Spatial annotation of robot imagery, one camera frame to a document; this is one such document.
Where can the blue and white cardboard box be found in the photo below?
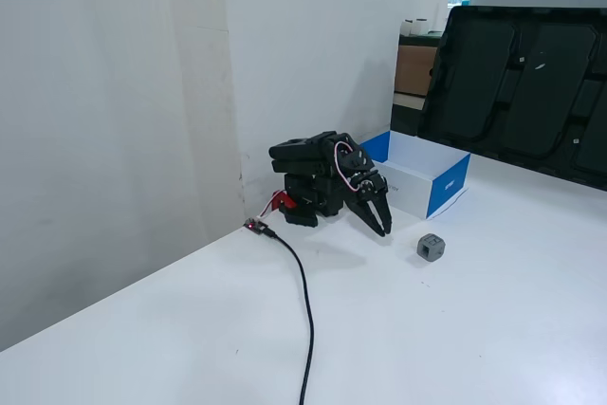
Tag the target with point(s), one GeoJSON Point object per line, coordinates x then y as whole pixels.
{"type": "Point", "coordinates": [446, 187]}

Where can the small controller board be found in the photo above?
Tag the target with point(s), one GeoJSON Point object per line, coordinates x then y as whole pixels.
{"type": "Point", "coordinates": [255, 225]}

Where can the brown cardboard box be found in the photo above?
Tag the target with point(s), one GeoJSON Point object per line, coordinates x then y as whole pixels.
{"type": "Point", "coordinates": [415, 70]}

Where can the gray block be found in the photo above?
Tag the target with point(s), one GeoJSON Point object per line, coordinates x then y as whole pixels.
{"type": "Point", "coordinates": [430, 248]}

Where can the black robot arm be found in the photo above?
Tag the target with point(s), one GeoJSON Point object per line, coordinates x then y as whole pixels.
{"type": "Point", "coordinates": [303, 163]}

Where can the black plastic tray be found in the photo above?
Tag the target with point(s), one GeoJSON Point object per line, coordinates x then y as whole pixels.
{"type": "Point", "coordinates": [517, 82]}

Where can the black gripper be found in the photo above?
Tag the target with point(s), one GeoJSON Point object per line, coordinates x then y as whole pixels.
{"type": "Point", "coordinates": [369, 194]}

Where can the red table clamp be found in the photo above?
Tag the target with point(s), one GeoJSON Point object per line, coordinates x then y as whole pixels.
{"type": "Point", "coordinates": [283, 200]}

